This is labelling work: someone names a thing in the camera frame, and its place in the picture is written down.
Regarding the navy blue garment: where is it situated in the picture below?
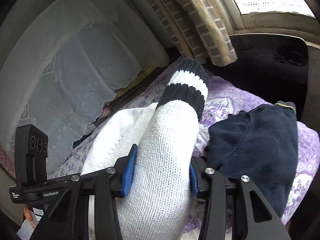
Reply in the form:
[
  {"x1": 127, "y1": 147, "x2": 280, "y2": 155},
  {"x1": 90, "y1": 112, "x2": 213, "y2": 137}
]
[{"x1": 207, "y1": 101, "x2": 298, "y2": 218}]

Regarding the dark glossy table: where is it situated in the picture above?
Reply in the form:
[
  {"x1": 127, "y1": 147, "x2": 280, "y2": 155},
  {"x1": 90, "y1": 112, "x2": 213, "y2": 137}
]
[{"x1": 225, "y1": 34, "x2": 309, "y2": 125}]

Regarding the purple floral bed sheet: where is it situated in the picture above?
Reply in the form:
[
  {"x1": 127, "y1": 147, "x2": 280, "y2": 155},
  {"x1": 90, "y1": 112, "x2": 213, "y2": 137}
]
[{"x1": 54, "y1": 75, "x2": 320, "y2": 240}]

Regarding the person's left hand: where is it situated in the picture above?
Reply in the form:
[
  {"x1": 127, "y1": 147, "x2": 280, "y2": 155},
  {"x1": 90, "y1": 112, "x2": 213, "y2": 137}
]
[{"x1": 24, "y1": 206, "x2": 38, "y2": 228}]

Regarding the white knit sweater navy trim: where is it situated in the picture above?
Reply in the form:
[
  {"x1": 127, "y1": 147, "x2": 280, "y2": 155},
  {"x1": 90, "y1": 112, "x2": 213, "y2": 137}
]
[{"x1": 80, "y1": 58, "x2": 210, "y2": 240}]

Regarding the brown folded blanket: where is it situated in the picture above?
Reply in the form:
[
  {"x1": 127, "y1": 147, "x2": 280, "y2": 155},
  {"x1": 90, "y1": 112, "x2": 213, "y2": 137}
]
[{"x1": 100, "y1": 64, "x2": 173, "y2": 120}]

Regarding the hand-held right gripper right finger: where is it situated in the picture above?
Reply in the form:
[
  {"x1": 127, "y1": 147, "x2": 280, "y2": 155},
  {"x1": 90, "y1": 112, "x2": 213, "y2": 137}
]
[{"x1": 189, "y1": 156, "x2": 293, "y2": 240}]

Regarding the beige checked curtain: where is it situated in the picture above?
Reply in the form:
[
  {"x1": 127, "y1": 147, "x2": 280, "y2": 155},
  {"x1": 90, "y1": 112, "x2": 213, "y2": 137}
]
[{"x1": 134, "y1": 0, "x2": 238, "y2": 67}]

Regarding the person's left forearm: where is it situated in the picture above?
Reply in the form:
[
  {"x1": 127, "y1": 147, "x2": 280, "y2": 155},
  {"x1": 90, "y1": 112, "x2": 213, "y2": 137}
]
[{"x1": 16, "y1": 219, "x2": 37, "y2": 240}]

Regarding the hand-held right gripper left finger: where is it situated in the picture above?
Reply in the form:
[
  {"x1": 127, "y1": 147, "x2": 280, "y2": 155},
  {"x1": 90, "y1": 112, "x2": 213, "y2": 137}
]
[{"x1": 30, "y1": 144, "x2": 138, "y2": 240}]

